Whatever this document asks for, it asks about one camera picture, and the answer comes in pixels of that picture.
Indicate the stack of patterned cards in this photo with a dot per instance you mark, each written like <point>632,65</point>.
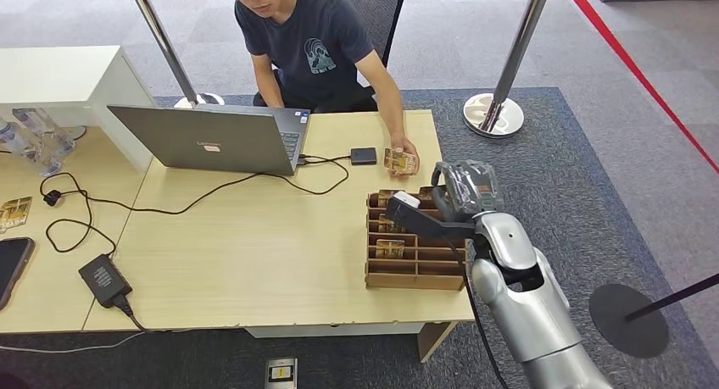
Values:
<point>401,163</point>

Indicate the small black external drive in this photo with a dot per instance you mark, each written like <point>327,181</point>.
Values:
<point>363,156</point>

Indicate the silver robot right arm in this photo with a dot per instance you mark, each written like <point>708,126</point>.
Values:
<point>533,319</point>

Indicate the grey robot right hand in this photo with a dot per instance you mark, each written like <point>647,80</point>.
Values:
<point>472,187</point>

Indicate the small grey floor device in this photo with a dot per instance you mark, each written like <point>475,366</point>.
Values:
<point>281,373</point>

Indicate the black stanchion post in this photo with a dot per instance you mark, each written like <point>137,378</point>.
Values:
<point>629,322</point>

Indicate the wooden slotted card holder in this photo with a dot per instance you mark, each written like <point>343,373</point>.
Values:
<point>404,280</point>

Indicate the person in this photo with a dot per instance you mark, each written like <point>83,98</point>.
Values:
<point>317,44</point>

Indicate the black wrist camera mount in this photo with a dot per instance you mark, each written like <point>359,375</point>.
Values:
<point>418,218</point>

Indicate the chrome stanchion post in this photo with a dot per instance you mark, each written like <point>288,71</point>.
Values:
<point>519,44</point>
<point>163,41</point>

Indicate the person's left forearm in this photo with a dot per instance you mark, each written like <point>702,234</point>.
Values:
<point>390,106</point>

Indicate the patterned brown card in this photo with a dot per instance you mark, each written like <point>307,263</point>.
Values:
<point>387,196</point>
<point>386,225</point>
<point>14,213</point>
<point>390,249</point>

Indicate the black power adapter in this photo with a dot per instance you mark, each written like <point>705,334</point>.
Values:
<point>104,281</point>

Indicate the clear plastic water bottle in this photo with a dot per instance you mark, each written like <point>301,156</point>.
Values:
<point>47,131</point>
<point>28,150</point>

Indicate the black smartphone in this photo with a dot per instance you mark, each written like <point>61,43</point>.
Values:
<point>10,268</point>

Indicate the white cabinet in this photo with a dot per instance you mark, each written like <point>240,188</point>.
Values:
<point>56,75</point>

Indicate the person's left hand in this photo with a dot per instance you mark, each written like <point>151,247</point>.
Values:
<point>403,141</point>

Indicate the black office chair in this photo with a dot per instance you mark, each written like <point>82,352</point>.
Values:
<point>371,10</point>

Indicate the dark grey rug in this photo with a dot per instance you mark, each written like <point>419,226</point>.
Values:
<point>567,167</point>

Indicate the red barrier belt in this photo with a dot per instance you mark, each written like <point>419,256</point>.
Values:
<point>629,61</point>

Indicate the grey laptop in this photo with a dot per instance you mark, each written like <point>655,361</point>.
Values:
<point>208,142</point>

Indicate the person's right forearm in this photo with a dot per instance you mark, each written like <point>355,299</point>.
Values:
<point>272,91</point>

